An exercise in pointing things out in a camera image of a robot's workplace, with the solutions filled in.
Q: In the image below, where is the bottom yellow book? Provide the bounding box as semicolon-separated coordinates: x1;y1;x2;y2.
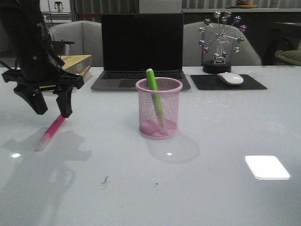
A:
40;85;56;92

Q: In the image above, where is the grey armchair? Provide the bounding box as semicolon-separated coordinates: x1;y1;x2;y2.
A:
49;21;103;67
182;21;261;66

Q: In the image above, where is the middle white book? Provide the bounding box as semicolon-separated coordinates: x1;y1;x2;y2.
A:
76;66;91;79

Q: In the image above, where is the ferris wheel desk ornament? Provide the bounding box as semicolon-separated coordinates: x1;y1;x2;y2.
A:
198;10;245;74

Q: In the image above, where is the beige cushion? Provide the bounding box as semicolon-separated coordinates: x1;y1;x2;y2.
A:
274;50;301;66

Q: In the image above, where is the pink mesh pen holder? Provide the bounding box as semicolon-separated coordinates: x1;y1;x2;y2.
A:
136;77;182;139

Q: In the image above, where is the black mouse pad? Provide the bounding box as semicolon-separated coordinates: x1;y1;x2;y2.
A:
190;74;268;90

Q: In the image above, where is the pink highlighter pen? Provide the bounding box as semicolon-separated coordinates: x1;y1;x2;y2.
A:
34;115;66;152

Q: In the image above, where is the green highlighter pen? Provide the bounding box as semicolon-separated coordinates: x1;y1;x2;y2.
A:
146;68;165;128

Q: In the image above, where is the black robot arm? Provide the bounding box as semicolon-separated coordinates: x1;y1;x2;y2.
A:
0;0;84;118

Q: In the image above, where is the right grey armchair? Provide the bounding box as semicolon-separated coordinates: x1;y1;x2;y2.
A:
182;21;261;66

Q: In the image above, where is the yellow book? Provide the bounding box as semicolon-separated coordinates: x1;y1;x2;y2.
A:
61;55;92;74
40;85;56;92

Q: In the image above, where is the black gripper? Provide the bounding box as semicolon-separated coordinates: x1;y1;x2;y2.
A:
1;53;84;118

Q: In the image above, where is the grey open laptop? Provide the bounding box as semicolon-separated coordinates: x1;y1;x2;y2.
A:
91;13;191;92

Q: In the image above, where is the top yellow book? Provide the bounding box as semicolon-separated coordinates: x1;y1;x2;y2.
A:
61;55;92;74

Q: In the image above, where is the white computer mouse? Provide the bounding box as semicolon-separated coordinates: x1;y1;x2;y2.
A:
217;72;244;85

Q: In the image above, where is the left grey armchair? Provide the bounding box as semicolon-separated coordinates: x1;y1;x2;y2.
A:
49;21;103;67

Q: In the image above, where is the fruit bowl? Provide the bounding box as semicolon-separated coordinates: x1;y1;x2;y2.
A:
236;0;257;9

